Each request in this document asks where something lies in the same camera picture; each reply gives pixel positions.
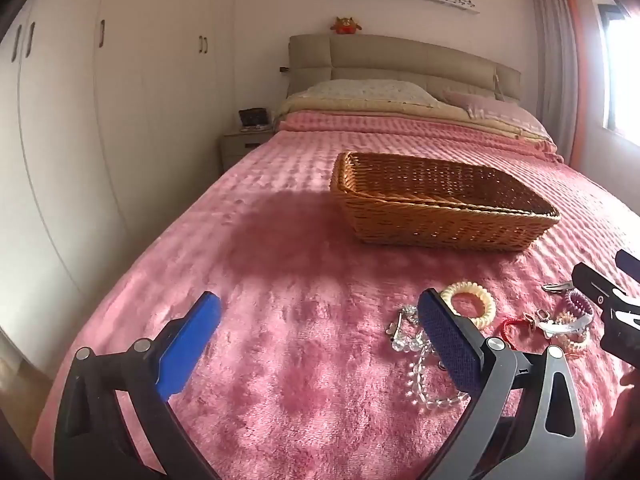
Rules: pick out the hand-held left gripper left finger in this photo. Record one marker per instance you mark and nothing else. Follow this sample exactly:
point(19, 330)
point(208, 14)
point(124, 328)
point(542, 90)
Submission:
point(192, 340)

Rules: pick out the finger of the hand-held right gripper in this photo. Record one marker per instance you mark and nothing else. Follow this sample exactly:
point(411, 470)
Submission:
point(629, 262)
point(595, 282)

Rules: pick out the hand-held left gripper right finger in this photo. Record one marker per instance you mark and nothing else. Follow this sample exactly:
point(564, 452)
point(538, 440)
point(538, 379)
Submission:
point(445, 345)

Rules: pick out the small silver hair clip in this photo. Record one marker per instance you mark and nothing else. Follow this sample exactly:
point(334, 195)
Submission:
point(556, 287)

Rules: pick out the white barrette hair clip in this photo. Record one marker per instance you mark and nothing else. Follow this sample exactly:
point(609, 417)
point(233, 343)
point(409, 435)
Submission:
point(562, 328)

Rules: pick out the brown wicker basket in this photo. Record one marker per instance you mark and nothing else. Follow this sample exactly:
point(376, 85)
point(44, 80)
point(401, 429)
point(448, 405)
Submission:
point(440, 200)

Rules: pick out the pink plush blanket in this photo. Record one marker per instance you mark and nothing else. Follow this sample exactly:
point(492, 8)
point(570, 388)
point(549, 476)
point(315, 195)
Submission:
point(280, 270)

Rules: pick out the window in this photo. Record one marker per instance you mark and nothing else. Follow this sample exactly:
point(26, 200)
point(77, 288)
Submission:
point(622, 75)

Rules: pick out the beige nightstand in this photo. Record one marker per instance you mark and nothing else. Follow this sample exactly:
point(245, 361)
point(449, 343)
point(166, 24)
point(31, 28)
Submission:
point(245, 147)

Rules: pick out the pink pillow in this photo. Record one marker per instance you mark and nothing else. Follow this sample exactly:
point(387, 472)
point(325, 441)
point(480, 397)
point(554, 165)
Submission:
point(490, 107)

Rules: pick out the grey and orange curtain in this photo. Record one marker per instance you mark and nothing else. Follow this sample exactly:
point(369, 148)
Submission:
point(557, 60)

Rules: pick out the white wardrobe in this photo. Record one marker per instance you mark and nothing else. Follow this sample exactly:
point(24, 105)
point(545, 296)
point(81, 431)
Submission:
point(110, 135)

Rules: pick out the small dark desk clock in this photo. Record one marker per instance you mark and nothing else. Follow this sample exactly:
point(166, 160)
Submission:
point(254, 116)

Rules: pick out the beige folded quilt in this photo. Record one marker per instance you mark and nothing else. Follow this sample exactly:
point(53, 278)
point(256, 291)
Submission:
point(400, 109)

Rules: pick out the white patterned pillow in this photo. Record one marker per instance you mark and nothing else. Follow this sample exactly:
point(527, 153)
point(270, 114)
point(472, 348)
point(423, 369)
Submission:
point(370, 91)

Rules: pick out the beige padded headboard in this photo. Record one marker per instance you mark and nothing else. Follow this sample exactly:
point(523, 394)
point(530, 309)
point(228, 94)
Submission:
point(400, 60)

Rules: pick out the red plush toy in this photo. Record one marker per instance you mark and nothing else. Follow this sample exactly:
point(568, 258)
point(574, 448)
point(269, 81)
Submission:
point(346, 25)

